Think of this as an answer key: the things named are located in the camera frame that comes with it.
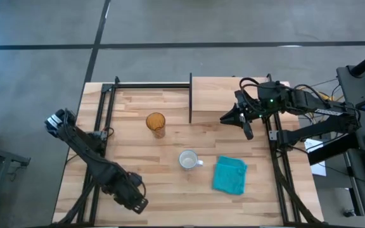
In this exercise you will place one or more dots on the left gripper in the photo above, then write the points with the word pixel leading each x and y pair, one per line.
pixel 127 196

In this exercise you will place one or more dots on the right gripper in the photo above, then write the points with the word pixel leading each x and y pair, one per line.
pixel 249 107

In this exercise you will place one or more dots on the white mug with red pattern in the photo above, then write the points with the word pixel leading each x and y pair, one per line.
pixel 187 161

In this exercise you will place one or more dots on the amber faceted plastic cup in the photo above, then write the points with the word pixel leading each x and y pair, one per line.
pixel 156 122

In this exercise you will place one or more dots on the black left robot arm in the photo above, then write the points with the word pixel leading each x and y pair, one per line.
pixel 81 142

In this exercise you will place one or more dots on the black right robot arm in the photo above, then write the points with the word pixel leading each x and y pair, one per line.
pixel 309 101

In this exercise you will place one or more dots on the wooden shelf with black legs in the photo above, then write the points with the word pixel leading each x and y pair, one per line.
pixel 214 95

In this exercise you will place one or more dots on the teal knitted cloth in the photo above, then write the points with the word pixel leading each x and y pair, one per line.
pixel 230 175

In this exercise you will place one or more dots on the white paper sheet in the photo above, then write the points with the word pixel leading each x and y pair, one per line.
pixel 318 168

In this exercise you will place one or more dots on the grey equipment cart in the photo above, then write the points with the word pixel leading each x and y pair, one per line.
pixel 356 177

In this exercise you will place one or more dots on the black aluminium frame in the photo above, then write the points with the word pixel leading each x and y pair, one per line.
pixel 152 85

